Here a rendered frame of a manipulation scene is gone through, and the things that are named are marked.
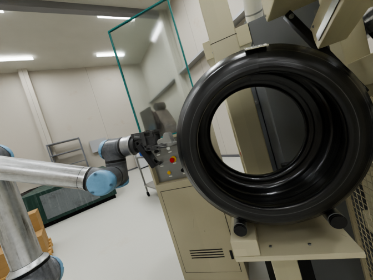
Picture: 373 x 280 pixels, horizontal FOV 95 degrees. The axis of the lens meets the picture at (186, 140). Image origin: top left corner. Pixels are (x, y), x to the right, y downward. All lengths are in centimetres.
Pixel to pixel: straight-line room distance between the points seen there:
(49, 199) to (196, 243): 432
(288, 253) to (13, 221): 109
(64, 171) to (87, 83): 969
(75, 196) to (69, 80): 649
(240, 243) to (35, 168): 76
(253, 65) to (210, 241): 136
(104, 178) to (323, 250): 75
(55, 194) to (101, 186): 470
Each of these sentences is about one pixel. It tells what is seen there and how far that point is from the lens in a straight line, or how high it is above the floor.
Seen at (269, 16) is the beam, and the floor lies 164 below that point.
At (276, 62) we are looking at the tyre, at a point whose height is 138.
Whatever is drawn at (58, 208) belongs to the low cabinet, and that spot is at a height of 33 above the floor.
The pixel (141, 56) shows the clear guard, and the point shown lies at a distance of 153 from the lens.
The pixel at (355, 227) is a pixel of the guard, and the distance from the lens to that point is 122.
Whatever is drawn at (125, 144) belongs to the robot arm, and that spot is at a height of 129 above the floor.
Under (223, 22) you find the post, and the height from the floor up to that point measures 173.
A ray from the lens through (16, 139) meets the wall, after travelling 1015.
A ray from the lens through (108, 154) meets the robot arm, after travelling 83.
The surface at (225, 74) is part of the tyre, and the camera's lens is 55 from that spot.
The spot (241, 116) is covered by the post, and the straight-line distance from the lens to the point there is 93.
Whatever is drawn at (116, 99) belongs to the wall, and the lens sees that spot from 1019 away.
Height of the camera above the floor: 128
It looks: 4 degrees down
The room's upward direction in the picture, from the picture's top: 17 degrees counter-clockwise
